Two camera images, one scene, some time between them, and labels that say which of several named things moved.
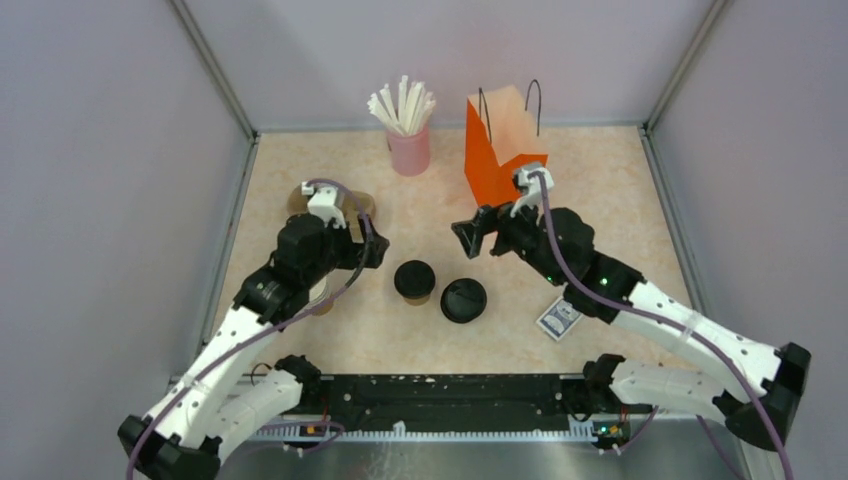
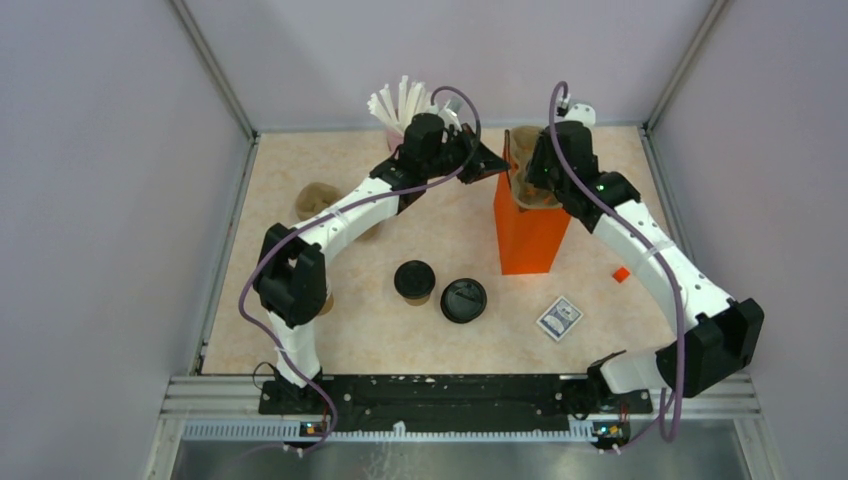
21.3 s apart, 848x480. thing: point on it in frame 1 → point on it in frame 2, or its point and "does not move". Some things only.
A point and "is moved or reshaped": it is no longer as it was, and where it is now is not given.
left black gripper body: [340, 250] → [450, 153]
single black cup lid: [414, 278] does not move
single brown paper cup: [416, 301] does not move
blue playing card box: [559, 319] does not move
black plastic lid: [463, 300] does not move
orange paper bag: [501, 139] is moved or reshaped
